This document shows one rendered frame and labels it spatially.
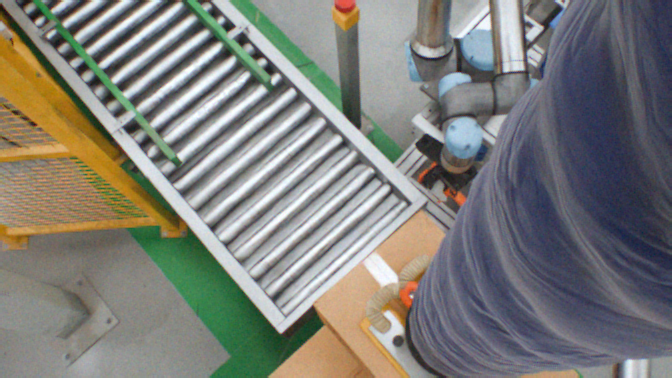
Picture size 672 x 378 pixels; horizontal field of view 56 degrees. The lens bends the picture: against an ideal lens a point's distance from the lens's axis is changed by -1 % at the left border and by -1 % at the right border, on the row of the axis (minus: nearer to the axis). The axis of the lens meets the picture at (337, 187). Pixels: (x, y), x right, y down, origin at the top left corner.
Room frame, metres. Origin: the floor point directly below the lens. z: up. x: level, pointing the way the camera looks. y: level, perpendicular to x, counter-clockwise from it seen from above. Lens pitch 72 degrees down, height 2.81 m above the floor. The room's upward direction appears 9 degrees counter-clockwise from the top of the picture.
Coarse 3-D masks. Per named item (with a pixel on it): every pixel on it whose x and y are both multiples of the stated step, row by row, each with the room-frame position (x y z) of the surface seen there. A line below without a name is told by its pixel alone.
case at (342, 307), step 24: (384, 240) 0.39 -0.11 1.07; (408, 240) 0.38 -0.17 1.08; (432, 240) 0.37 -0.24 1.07; (360, 264) 0.33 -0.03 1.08; (384, 264) 0.32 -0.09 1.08; (336, 288) 0.28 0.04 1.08; (360, 288) 0.27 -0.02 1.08; (336, 312) 0.22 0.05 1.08; (360, 312) 0.21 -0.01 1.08; (336, 336) 0.18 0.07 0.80; (360, 336) 0.14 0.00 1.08; (360, 360) 0.08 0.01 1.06; (384, 360) 0.07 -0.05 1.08
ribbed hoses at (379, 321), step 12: (408, 264) 0.30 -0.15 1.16; (420, 264) 0.29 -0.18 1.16; (408, 276) 0.27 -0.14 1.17; (384, 288) 0.25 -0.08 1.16; (396, 288) 0.24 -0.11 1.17; (372, 300) 0.22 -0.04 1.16; (384, 300) 0.22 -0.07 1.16; (372, 312) 0.19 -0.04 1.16; (372, 324) 0.16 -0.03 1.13; (384, 324) 0.16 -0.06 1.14
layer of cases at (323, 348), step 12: (312, 336) 0.21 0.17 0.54; (324, 336) 0.21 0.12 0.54; (300, 348) 0.18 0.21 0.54; (312, 348) 0.17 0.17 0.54; (324, 348) 0.17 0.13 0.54; (336, 348) 0.16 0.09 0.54; (288, 360) 0.14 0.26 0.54; (300, 360) 0.14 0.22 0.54; (312, 360) 0.13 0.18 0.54; (324, 360) 0.13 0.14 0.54; (336, 360) 0.12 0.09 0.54; (348, 360) 0.11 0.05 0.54; (276, 372) 0.11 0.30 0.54; (288, 372) 0.11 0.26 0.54; (300, 372) 0.10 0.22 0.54; (312, 372) 0.09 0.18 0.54; (324, 372) 0.09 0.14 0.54; (336, 372) 0.08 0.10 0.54; (348, 372) 0.07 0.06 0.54; (360, 372) 0.07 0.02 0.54
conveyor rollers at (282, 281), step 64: (64, 0) 1.74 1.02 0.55; (128, 0) 1.69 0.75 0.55; (128, 64) 1.39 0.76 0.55; (192, 64) 1.34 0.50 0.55; (192, 128) 1.07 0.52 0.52; (256, 128) 1.03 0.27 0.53; (320, 128) 0.98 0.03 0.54; (320, 192) 0.73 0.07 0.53; (384, 192) 0.69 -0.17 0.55; (320, 256) 0.49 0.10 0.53
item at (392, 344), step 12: (384, 312) 0.19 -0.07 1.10; (396, 312) 0.19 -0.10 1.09; (360, 324) 0.17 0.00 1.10; (396, 324) 0.16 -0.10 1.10; (372, 336) 0.14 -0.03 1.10; (384, 336) 0.13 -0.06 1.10; (396, 336) 0.13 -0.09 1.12; (384, 348) 0.10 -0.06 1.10; (396, 348) 0.10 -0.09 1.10; (396, 360) 0.07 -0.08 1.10; (408, 372) 0.03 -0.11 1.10
